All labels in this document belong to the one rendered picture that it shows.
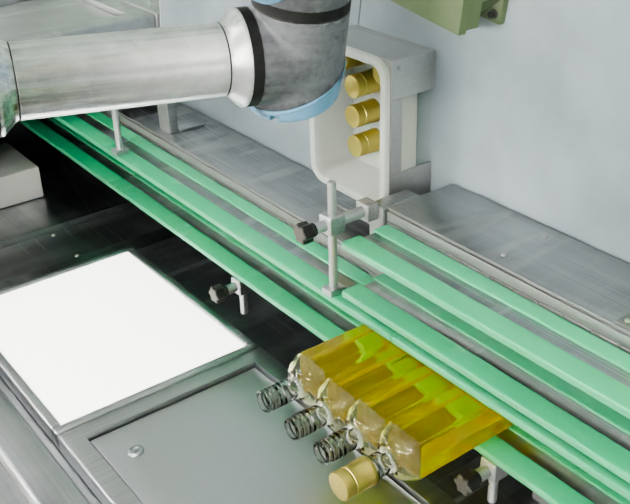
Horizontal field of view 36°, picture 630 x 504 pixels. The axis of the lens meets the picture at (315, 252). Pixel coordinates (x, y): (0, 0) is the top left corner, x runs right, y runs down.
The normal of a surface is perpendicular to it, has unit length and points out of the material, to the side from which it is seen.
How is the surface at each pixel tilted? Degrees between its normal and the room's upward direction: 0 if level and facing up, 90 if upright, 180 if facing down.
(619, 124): 0
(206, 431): 90
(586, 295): 90
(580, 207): 0
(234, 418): 90
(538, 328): 90
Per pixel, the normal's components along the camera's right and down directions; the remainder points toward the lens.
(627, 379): -0.03, -0.88
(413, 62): 0.60, 0.37
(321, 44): 0.44, 0.59
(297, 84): 0.28, 0.72
